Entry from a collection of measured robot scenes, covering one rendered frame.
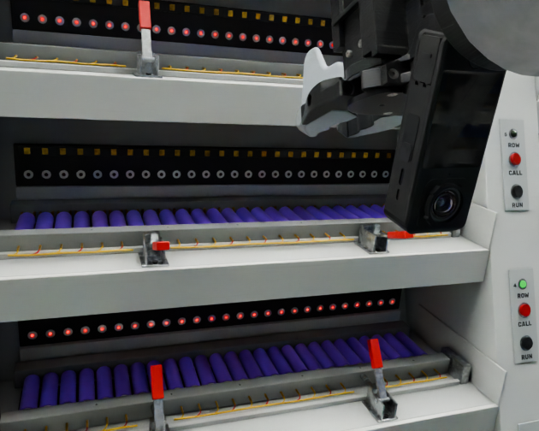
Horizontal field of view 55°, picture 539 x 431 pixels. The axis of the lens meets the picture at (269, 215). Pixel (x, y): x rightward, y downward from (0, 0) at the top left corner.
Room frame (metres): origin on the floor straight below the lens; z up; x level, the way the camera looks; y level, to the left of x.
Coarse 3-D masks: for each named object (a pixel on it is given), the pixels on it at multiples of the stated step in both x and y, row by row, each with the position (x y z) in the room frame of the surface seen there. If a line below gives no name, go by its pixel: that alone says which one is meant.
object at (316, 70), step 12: (312, 60) 0.38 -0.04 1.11; (312, 72) 0.38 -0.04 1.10; (324, 72) 0.37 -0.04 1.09; (336, 72) 0.35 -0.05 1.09; (312, 84) 0.38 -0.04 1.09; (300, 108) 0.38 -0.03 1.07; (300, 120) 0.38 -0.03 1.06; (324, 120) 0.37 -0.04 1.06; (336, 120) 0.37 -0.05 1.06; (348, 120) 0.37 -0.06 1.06; (312, 132) 0.40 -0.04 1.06
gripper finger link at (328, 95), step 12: (324, 84) 0.33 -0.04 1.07; (336, 84) 0.31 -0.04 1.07; (348, 84) 0.31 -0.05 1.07; (360, 84) 0.31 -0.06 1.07; (312, 96) 0.34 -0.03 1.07; (324, 96) 0.33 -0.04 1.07; (336, 96) 0.32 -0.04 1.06; (348, 96) 0.31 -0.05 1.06; (312, 108) 0.34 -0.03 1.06; (324, 108) 0.34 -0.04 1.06; (336, 108) 0.34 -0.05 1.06; (312, 120) 0.36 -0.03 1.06
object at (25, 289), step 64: (64, 192) 0.67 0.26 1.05; (128, 192) 0.69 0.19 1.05; (192, 192) 0.72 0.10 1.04; (256, 192) 0.75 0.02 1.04; (320, 192) 0.79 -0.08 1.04; (384, 192) 0.82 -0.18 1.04; (128, 256) 0.57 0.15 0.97; (192, 256) 0.58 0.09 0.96; (256, 256) 0.60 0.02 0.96; (320, 256) 0.61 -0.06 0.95; (384, 256) 0.63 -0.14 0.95; (448, 256) 0.66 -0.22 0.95; (0, 320) 0.50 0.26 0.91
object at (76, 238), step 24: (0, 240) 0.53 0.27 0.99; (24, 240) 0.54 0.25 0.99; (48, 240) 0.55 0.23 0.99; (72, 240) 0.56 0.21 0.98; (96, 240) 0.56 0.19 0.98; (120, 240) 0.57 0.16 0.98; (168, 240) 0.59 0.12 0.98; (192, 240) 0.60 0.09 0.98; (216, 240) 0.61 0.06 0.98; (240, 240) 0.62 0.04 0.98; (312, 240) 0.63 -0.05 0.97; (336, 240) 0.64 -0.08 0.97
